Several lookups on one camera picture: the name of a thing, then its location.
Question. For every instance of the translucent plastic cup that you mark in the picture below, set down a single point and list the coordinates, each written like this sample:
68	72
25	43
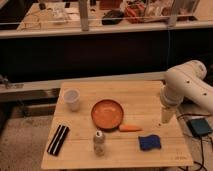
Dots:
71	98

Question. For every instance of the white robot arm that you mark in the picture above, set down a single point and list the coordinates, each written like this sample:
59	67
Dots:
185	81

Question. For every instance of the blue sponge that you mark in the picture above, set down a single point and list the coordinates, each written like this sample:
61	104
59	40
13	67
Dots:
149	142

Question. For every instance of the dark power box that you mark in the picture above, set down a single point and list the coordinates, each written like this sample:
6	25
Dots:
199	127

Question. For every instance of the orange carrot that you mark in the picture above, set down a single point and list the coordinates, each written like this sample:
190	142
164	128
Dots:
129	128

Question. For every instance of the small clear bottle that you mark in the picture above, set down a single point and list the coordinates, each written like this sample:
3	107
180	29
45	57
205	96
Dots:
99	143

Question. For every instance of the grey metal post right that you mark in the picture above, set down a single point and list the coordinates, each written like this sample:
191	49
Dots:
174	12

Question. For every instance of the orange round plate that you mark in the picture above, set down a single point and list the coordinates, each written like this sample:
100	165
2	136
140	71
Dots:
107	114

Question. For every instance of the red tool on shelf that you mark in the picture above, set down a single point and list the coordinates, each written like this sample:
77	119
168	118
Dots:
134	13

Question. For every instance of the black bag on shelf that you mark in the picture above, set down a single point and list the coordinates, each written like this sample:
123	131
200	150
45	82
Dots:
112	17

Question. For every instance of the grey metal post left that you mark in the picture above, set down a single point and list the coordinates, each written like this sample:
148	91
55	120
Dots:
83	10

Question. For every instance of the grey metal post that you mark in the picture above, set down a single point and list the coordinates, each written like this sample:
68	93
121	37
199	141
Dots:
174	12
83	10

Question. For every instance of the cream cylindrical gripper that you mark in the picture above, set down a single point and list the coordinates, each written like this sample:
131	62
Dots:
167	114

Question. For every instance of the wooden background workbench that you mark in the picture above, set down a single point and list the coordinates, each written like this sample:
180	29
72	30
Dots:
38	18

